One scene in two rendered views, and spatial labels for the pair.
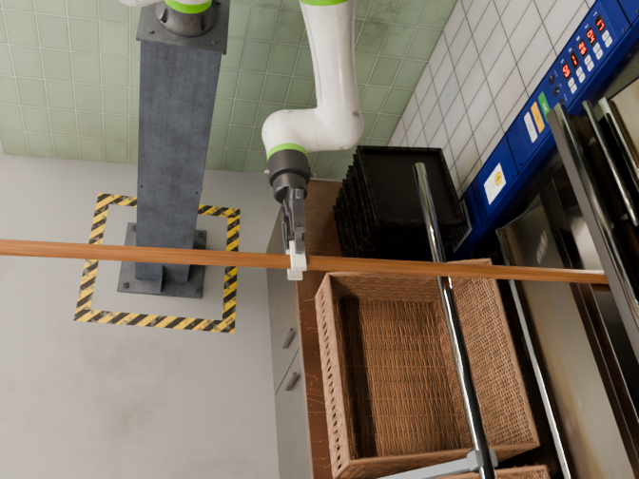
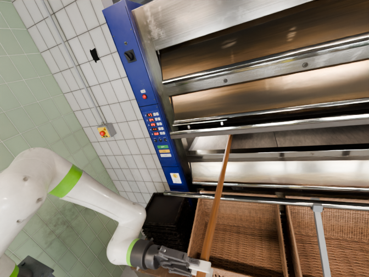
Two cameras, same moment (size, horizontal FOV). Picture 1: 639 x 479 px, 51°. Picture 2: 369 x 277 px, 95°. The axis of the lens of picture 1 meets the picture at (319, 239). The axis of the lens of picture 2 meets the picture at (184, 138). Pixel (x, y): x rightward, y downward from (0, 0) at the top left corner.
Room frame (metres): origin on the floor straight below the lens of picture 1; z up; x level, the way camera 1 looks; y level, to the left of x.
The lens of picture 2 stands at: (0.48, 0.18, 1.83)
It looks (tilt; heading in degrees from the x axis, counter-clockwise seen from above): 25 degrees down; 321
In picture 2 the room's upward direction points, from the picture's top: 16 degrees counter-clockwise
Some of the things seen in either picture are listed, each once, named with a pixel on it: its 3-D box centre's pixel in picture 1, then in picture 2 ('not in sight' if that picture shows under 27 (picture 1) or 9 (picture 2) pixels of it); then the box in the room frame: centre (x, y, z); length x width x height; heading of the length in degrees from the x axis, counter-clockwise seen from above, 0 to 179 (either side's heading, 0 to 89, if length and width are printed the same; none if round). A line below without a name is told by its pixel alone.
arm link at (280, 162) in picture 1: (290, 172); (144, 253); (0.98, 0.12, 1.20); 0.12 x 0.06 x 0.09; 115
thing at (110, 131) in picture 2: not in sight; (106, 130); (1.86, -0.20, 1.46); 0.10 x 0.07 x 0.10; 25
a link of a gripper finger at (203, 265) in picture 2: (298, 255); (200, 265); (0.77, 0.03, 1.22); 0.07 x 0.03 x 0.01; 25
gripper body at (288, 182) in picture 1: (290, 199); (160, 258); (0.91, 0.09, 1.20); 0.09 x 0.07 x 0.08; 25
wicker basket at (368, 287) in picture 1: (416, 362); (234, 233); (0.93, -0.38, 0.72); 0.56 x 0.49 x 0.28; 25
